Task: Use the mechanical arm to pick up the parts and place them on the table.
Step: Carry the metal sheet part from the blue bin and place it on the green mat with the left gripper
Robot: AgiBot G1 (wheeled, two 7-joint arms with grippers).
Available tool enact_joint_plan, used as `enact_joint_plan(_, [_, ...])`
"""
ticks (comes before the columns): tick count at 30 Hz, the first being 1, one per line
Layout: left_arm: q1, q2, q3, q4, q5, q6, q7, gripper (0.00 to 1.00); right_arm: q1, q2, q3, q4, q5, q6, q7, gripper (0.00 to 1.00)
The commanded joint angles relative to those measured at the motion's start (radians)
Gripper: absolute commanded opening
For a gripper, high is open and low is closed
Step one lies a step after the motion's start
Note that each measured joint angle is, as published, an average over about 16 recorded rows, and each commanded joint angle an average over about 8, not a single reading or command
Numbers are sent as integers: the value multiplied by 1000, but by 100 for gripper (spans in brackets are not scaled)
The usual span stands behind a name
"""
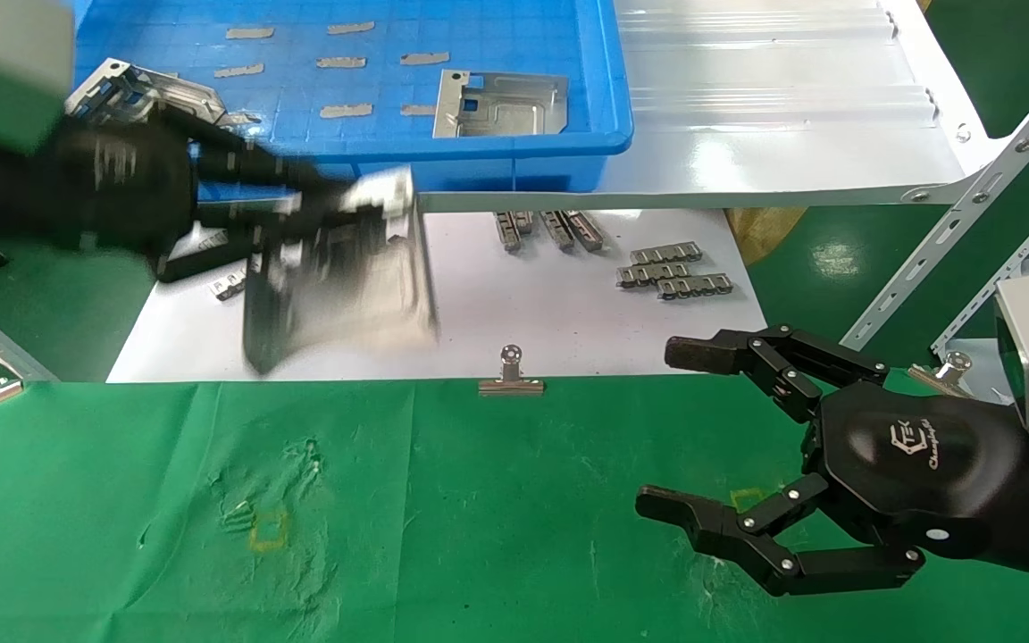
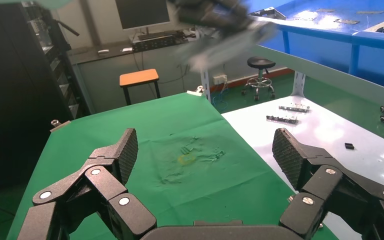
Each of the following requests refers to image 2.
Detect black equipment box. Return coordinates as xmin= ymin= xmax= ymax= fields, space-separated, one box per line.
xmin=131 ymin=30 xmax=196 ymax=53

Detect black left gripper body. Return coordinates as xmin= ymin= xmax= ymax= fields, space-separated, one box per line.
xmin=168 ymin=0 xmax=254 ymax=33

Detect blue cable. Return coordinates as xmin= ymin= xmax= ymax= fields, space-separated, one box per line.
xmin=211 ymin=82 xmax=230 ymax=114

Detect black equipment rack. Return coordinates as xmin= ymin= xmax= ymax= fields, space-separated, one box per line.
xmin=0 ymin=1 xmax=92 ymax=196

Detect white power strip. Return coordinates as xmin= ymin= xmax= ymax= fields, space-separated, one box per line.
xmin=212 ymin=74 xmax=228 ymax=86

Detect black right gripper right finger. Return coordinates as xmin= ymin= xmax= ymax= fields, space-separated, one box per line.
xmin=272 ymin=128 xmax=384 ymax=240

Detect black hanging cables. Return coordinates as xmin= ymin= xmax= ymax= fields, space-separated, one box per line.
xmin=158 ymin=62 xmax=194 ymax=85

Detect blue plastic bin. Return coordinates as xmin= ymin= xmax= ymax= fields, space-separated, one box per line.
xmin=244 ymin=0 xmax=384 ymax=95

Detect green cloth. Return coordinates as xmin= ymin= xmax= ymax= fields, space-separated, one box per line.
xmin=6 ymin=92 xmax=340 ymax=240

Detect black rod handle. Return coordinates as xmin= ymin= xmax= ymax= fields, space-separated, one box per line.
xmin=52 ymin=19 xmax=81 ymax=37

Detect black round swivel stool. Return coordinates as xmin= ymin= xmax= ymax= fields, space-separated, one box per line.
xmin=240 ymin=56 xmax=277 ymax=102

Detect orange top stool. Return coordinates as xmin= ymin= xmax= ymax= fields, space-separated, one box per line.
xmin=119 ymin=68 xmax=162 ymax=106

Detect toothed metal strip part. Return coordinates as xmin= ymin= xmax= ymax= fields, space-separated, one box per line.
xmin=278 ymin=104 xmax=311 ymax=115
xmin=266 ymin=114 xmax=300 ymax=126

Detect black computer monitor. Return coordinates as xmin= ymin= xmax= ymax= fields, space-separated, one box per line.
xmin=115 ymin=0 xmax=172 ymax=31

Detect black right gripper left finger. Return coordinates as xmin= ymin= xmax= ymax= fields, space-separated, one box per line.
xmin=17 ymin=128 xmax=157 ymax=240

